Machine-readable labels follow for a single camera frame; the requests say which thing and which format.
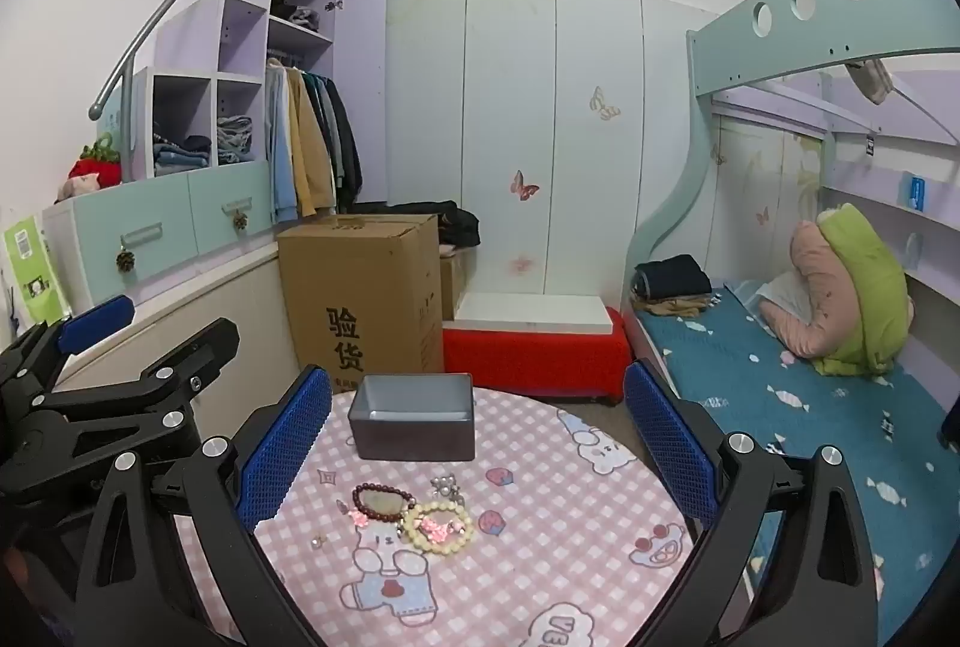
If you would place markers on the grey metal tin box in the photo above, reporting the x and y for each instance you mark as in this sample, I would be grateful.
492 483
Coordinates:
412 437

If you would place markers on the folded jeans stack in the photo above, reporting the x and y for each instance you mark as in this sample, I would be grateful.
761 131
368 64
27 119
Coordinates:
236 140
180 155

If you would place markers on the light blue hanging shirt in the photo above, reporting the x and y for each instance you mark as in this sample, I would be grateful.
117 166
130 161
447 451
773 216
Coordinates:
281 167

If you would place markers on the pine cone ornament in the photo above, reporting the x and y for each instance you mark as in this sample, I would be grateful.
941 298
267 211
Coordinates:
241 221
125 261

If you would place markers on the black clothes pile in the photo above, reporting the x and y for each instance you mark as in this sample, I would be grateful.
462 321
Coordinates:
457 227

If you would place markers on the tan hanging jacket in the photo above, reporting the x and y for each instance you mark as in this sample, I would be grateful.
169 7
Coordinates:
315 159

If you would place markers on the blue tag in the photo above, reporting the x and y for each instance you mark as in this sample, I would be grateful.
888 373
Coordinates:
916 191

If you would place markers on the small butterfly sticker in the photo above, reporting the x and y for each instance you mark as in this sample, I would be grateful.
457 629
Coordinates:
762 216

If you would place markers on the large cardboard box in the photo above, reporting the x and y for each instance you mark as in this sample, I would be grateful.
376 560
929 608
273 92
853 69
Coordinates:
360 287

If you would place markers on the pink flower hair clip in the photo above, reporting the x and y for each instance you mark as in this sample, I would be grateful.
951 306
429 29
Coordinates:
435 527
352 513

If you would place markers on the blue printed bedsheet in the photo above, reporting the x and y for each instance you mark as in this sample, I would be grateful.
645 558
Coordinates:
787 437

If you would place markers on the red strawberry plush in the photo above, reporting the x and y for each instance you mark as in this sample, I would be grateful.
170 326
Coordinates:
94 170

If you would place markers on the cream low cabinet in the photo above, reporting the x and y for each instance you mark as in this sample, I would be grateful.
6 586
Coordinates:
225 317

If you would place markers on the pale butterfly sticker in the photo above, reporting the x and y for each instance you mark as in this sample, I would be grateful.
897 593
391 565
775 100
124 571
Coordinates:
604 105

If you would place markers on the purple staircase cabinet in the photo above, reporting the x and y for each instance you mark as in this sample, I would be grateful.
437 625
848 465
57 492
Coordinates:
187 43

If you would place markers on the grey hanging cloth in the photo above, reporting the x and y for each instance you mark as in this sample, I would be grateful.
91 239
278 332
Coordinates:
870 80

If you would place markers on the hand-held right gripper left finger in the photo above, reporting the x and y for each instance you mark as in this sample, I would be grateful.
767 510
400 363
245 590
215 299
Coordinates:
289 444

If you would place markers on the pink checked tablecloth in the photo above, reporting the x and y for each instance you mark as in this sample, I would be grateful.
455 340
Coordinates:
525 542

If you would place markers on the pink butterfly sticker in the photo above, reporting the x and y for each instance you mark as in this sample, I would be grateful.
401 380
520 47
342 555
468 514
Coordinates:
523 186

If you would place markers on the tan folded cloth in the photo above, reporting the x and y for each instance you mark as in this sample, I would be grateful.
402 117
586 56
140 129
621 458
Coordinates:
675 307

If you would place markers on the mint bunk bed frame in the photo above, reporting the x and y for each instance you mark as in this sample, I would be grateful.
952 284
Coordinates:
750 47

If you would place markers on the pink flower sticker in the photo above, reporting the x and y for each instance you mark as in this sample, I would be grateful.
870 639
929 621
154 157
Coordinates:
522 265

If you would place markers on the pink and green plush toy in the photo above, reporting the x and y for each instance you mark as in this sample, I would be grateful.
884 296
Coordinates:
862 287

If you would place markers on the green bag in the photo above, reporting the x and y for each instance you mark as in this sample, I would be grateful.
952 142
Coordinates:
30 264

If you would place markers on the white pillow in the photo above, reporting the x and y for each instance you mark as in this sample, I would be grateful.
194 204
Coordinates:
780 298

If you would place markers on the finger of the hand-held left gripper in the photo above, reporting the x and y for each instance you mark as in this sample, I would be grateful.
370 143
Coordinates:
214 339
97 321

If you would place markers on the folded dark clothes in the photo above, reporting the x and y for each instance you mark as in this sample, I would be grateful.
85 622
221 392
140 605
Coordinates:
671 276

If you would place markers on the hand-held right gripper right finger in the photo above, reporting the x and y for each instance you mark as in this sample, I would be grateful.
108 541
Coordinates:
671 444

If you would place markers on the white wardrobe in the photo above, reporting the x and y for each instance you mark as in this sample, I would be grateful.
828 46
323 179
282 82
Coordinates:
510 92

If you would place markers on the red bench with white top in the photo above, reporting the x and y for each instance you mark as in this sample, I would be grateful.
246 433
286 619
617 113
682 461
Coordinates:
525 354

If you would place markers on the dark clothes on shelf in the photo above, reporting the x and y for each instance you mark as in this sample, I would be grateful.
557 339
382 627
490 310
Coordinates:
296 13

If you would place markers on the small cardboard box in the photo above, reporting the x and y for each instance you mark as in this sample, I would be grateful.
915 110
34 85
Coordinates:
452 287

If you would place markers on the pearl hair clip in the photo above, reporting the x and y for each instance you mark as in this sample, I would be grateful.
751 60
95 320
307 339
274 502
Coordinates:
448 488

